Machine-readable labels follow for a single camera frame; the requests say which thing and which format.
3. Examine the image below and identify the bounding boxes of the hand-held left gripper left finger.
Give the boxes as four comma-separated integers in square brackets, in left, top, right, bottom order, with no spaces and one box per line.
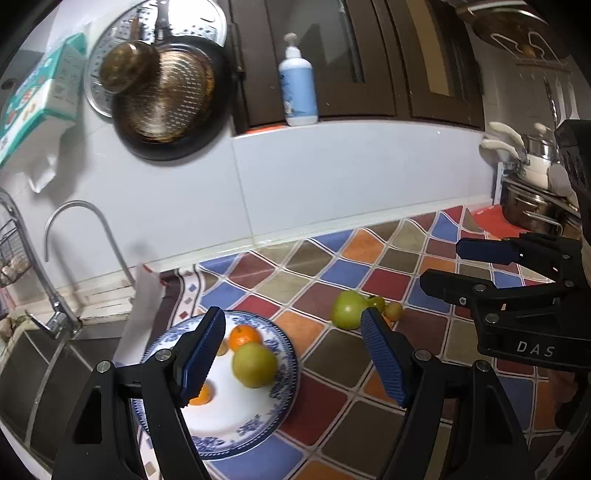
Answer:
[53,306,227,480]

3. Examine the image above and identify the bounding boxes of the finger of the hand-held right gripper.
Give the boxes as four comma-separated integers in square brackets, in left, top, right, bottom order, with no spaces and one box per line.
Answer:
[420,269,575,326]
[456,232,583,283]

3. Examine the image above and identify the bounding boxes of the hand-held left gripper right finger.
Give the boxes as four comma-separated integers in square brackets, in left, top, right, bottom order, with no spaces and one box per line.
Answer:
[360,308,536,480]

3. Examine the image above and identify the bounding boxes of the small orange tangerine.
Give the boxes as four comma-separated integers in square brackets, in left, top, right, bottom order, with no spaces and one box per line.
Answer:
[188,383,216,406]

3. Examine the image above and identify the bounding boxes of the green apple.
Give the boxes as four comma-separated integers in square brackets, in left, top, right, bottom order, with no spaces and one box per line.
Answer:
[232,342,279,389]
[331,291,370,330]

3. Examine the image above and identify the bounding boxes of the blue patterned white plate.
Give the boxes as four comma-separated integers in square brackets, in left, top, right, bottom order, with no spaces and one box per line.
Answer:
[131,311,302,459]

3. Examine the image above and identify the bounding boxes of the person's right hand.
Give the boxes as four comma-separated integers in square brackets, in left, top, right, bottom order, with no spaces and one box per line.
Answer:
[556,371,583,418]

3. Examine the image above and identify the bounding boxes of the colourful diamond pattern mat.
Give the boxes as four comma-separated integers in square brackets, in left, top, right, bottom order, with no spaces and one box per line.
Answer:
[115,205,573,480]

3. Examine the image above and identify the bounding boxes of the steel pots with utensils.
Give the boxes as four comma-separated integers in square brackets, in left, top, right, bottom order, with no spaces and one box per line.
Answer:
[501,178,583,237]

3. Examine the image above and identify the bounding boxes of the steel pot with lid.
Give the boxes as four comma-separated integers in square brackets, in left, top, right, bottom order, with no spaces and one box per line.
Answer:
[526,122,561,160]

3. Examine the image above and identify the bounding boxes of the steel kitchen sink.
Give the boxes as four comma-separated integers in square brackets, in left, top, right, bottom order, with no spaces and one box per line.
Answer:
[0,323,123,467]

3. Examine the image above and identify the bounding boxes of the tall chrome kitchen faucet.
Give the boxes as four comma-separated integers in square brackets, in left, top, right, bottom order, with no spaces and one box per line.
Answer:
[0,189,83,340]

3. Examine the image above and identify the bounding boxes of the thin gooseneck faucet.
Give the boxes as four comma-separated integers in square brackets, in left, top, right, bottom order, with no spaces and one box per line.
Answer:
[44,200,138,303]

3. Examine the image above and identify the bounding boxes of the white blue pump bottle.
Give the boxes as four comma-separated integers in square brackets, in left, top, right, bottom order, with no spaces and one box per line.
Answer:
[278,33,320,127]

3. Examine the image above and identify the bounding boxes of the black frying pan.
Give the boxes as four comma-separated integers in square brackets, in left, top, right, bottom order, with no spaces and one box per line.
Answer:
[112,0,232,162]

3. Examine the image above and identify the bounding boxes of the small brass saucepan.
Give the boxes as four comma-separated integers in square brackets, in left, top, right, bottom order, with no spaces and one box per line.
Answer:
[99,18,160,93]

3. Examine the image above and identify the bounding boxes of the green white tissue box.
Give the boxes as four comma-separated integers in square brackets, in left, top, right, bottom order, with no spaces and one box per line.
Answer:
[0,32,88,168]

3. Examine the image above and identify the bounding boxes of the perforated metal steamer plate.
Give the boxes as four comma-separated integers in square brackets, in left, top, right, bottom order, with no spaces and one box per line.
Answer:
[85,0,230,119]

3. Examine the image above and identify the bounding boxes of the white handled pan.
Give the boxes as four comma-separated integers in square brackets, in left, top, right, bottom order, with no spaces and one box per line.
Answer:
[488,121,557,167]
[479,140,552,183]

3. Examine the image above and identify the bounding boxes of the wire basket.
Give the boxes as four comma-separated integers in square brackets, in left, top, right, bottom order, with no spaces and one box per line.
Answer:
[0,217,32,291]

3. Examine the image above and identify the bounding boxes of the dark wooden window frame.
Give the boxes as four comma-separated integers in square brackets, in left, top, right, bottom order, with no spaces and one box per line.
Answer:
[228,0,486,136]

